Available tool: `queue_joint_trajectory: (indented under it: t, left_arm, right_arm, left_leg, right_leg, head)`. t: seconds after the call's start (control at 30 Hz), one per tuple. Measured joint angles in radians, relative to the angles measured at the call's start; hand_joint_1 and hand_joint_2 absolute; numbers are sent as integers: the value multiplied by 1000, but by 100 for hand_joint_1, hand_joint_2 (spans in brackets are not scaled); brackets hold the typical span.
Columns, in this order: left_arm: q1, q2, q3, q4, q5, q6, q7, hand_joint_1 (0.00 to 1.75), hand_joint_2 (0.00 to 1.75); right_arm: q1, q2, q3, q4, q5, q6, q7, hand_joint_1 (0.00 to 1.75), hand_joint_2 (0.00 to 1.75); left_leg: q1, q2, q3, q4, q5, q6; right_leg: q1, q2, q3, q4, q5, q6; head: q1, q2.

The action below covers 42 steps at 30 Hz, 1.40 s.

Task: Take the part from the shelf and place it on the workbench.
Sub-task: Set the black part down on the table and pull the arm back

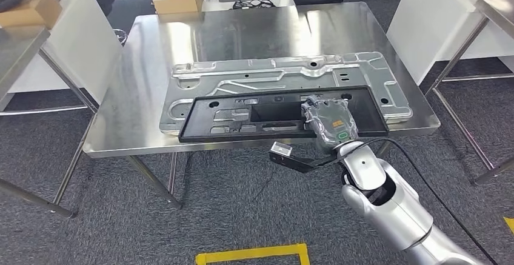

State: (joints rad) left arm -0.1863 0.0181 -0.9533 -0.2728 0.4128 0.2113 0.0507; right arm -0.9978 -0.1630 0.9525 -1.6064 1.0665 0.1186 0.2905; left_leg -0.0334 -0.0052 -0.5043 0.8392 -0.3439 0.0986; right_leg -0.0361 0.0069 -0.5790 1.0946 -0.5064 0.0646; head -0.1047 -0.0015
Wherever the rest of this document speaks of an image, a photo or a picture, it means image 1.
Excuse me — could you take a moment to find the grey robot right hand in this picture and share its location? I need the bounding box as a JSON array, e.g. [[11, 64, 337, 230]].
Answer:
[[301, 95, 359, 153]]

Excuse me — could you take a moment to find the black plastic panel with cutouts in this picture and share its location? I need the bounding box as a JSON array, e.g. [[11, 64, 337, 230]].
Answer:
[[178, 86, 390, 144]]

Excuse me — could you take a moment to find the stainless steel workbench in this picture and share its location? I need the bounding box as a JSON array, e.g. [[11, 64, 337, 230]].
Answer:
[[82, 1, 442, 210]]

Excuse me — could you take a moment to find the stamped silver metal panel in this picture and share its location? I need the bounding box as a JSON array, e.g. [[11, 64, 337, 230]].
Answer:
[[159, 51, 413, 136]]

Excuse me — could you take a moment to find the steel side table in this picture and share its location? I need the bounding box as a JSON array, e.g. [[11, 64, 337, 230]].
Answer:
[[0, 26, 101, 220], [424, 0, 514, 186]]

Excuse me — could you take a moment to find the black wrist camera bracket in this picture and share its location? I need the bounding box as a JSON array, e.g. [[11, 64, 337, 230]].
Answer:
[[269, 150, 344, 175]]

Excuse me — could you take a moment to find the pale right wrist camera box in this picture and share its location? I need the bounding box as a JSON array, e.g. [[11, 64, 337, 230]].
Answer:
[[270, 141, 293, 156]]

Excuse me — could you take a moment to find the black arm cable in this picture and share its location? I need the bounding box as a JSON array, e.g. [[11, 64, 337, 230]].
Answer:
[[353, 136, 490, 265]]

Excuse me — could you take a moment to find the black cable bundle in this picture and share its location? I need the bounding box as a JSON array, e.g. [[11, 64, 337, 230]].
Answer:
[[230, 0, 278, 11]]

